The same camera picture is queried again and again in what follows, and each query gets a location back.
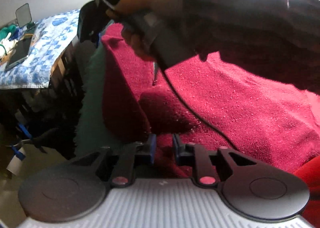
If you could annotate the green table cloth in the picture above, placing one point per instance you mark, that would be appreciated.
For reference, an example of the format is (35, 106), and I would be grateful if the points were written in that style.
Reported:
(91, 132)

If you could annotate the smartphone on side table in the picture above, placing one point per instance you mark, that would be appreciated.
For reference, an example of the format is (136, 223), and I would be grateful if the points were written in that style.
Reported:
(20, 53)

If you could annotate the person right hand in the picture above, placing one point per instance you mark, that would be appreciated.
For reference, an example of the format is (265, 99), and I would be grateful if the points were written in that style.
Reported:
(164, 8)

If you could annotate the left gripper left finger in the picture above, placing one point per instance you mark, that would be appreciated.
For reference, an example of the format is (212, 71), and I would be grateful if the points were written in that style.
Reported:
(134, 155)

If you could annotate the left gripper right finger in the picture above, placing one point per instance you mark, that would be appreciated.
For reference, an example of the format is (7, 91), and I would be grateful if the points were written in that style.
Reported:
(197, 157)

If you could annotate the dark red knit sweater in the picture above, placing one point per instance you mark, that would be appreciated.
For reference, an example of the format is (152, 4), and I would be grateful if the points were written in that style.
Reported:
(270, 121)

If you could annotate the blue white patterned cloth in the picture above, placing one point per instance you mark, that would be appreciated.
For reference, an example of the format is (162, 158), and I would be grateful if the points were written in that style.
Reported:
(51, 37)

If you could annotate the dark striped sleeve forearm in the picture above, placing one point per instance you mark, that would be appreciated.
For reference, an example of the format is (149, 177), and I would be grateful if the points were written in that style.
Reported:
(275, 39)

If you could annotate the bright red fleece jacket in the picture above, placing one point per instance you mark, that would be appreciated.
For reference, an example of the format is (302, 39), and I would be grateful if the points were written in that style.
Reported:
(310, 187)

